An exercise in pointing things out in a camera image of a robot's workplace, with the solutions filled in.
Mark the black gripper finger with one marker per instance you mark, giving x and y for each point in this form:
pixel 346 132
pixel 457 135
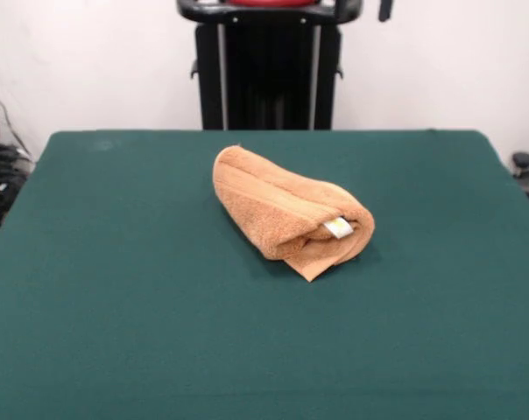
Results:
pixel 385 10

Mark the dark green table cloth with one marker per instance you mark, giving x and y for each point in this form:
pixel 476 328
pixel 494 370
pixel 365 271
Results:
pixel 115 315

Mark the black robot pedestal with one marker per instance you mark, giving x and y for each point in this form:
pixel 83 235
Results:
pixel 269 79

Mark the orange terry towel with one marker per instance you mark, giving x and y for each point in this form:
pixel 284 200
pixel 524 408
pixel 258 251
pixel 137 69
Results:
pixel 264 197

